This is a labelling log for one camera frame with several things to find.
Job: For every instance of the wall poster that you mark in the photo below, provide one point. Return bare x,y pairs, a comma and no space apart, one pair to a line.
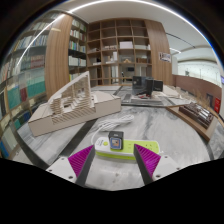
165,57

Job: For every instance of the wooden cube shelf unit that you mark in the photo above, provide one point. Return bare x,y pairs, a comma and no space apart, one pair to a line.
115,50

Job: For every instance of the brown model on wooden board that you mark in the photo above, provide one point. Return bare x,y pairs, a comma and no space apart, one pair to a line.
196,115

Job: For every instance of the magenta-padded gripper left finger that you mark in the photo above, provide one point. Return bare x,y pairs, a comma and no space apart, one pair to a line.
63,166

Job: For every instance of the beige cardboard architectural model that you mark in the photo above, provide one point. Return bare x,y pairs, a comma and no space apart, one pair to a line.
96,106

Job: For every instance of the dark bookshelf with books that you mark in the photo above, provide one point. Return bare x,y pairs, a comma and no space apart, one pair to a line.
77,50

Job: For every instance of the tall bookshelf with colourful books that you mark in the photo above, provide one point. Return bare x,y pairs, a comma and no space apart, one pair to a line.
23,76

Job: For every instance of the white architectural model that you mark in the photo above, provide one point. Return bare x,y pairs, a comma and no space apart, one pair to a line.
171,91

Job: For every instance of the short ceiling light strip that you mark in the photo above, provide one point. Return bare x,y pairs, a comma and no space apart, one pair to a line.
175,50

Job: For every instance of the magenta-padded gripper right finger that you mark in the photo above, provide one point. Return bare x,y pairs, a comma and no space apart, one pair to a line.
164,165

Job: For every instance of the curved ceiling light strip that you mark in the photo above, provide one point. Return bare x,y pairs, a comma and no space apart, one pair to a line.
100,3

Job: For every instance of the small black charger block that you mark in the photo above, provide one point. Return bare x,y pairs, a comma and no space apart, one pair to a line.
115,140

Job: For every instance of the white and green power strip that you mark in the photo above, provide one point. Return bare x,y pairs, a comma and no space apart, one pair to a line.
128,150

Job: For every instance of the black model on grey base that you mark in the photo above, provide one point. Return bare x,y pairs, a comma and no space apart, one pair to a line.
143,85

